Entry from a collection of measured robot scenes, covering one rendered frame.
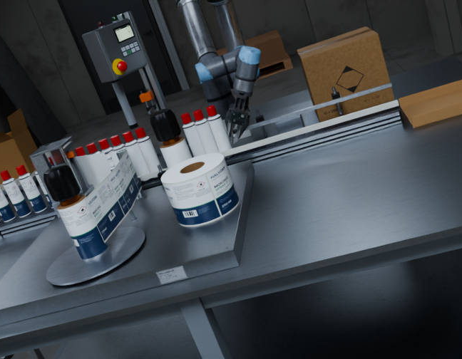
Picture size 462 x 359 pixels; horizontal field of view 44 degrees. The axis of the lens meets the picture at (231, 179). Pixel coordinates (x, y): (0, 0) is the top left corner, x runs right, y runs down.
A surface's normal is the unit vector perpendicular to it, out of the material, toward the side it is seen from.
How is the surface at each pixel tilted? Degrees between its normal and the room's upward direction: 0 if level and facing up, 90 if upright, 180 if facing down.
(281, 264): 0
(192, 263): 90
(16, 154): 90
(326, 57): 90
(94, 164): 90
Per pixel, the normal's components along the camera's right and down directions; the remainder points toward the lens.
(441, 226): -0.32, -0.89
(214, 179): 0.57, 0.10
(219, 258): -0.10, 0.37
